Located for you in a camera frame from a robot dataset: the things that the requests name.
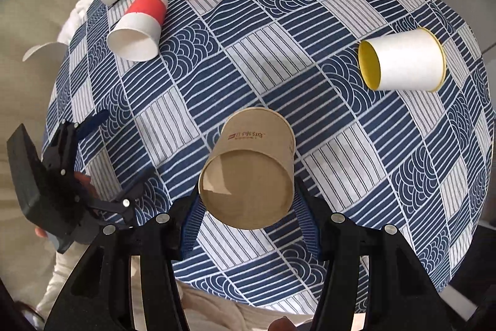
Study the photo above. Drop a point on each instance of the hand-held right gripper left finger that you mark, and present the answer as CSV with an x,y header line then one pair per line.
x,y
190,228

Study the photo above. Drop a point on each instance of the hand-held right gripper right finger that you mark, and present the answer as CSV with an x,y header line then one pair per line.
x,y
308,226

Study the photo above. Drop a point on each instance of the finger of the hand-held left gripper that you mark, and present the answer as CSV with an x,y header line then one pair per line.
x,y
93,122
130,195

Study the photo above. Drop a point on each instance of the brown paper cup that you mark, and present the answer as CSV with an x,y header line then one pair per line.
x,y
252,145

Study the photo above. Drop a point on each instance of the red banded white paper cup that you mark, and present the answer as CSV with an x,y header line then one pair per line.
x,y
147,11

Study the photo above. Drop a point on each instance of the white cup with yellow inside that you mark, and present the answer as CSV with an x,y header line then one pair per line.
x,y
410,59

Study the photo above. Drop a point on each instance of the white curved object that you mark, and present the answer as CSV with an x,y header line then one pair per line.
x,y
46,50

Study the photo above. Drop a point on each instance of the white crumpled cloth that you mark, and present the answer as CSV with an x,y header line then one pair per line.
x,y
77,15

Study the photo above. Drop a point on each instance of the blue patterned tablecloth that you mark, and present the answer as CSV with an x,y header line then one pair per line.
x,y
271,44

